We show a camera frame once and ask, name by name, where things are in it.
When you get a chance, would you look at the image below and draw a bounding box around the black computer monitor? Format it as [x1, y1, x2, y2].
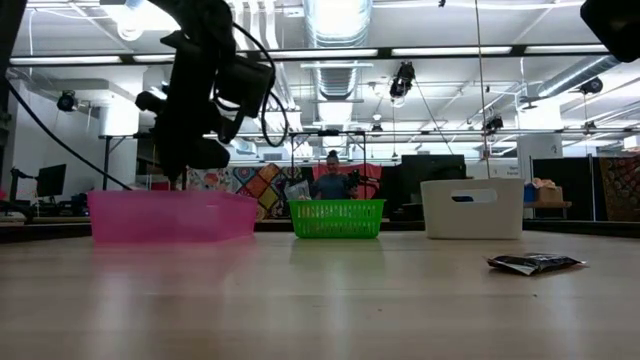
[36, 163, 68, 198]

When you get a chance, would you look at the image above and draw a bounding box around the cardboard box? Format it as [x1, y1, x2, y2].
[530, 177, 565, 204]

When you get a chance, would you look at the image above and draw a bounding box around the black partition panel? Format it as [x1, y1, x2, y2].
[529, 156, 597, 222]

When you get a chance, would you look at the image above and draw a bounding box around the wooden side table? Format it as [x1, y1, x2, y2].
[523, 200, 574, 221]

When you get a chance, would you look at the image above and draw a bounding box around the brown Hershey's candy bar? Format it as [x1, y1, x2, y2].
[485, 252, 587, 277]

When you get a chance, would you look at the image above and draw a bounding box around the person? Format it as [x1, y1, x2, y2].
[312, 148, 360, 201]

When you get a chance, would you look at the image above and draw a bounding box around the red hanging cloth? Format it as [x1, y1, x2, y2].
[312, 163, 384, 200]

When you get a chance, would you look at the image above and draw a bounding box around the brown patterned wall hanging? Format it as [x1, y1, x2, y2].
[598, 154, 640, 223]

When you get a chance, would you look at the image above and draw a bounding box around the pink plastic bin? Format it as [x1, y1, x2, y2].
[87, 189, 260, 245]

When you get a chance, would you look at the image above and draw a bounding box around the black looped camera cable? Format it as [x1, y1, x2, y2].
[213, 22, 291, 150]

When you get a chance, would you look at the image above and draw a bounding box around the black slanted cable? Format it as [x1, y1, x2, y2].
[0, 78, 132, 192]

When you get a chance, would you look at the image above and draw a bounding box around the white plastic bin with handles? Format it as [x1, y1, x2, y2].
[419, 178, 526, 241]

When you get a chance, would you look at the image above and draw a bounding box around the colourful patchwork quilt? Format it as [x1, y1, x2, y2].
[183, 163, 304, 221]

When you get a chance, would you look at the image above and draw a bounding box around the black metal rig frame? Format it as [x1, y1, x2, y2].
[0, 42, 640, 239]

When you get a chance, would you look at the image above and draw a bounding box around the green plastic mesh basket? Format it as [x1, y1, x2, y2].
[288, 198, 387, 240]

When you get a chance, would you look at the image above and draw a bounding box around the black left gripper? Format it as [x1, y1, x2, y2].
[133, 29, 237, 192]

